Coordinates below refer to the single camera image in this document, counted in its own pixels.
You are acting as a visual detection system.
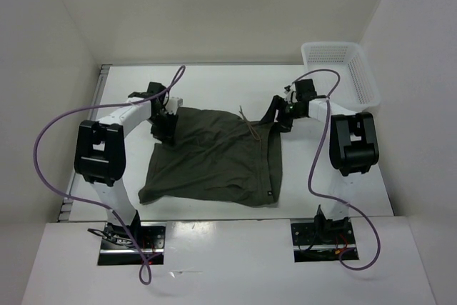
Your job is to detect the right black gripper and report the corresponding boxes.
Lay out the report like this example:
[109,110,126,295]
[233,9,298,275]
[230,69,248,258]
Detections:
[259,94,305,133]

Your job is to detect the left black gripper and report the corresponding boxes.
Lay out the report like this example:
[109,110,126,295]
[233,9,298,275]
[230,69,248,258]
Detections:
[146,109,179,145]

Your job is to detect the olive green shorts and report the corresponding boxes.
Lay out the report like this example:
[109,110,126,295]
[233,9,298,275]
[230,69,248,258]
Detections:
[138,107,283,207]

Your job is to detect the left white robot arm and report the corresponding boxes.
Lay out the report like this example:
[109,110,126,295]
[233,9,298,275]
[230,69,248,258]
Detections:
[74,82,183,248]

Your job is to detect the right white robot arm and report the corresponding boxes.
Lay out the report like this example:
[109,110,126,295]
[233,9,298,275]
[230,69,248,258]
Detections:
[261,79,380,241]

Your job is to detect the white plastic basket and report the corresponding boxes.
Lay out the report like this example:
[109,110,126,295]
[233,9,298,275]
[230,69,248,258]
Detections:
[301,41,381,112]

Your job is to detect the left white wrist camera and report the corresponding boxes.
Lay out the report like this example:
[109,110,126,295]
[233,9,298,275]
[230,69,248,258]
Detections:
[164,96,183,114]

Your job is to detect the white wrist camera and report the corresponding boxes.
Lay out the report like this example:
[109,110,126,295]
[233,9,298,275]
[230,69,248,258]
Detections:
[284,84,296,104]
[164,96,183,114]

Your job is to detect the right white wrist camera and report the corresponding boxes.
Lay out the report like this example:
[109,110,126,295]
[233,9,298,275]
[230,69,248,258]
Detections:
[284,84,296,104]

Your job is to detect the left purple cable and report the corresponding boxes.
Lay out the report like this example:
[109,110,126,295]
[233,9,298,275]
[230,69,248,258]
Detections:
[33,65,186,286]

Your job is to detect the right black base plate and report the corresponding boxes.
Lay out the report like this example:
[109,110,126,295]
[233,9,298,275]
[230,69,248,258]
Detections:
[291,221,359,263]

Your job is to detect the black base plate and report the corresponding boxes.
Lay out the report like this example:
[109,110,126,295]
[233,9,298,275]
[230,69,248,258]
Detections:
[88,224,166,266]
[291,221,359,263]

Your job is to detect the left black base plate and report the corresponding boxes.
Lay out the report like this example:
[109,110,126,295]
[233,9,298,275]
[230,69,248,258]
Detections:
[88,224,166,266]

